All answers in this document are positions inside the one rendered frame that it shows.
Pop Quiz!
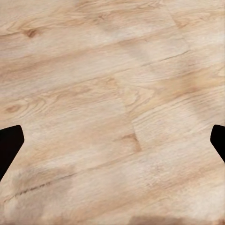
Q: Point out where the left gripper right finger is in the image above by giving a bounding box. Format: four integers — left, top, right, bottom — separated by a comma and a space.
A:
210, 124, 225, 162

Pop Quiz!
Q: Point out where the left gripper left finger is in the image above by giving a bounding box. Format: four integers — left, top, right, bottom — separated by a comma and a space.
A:
0, 125, 24, 181

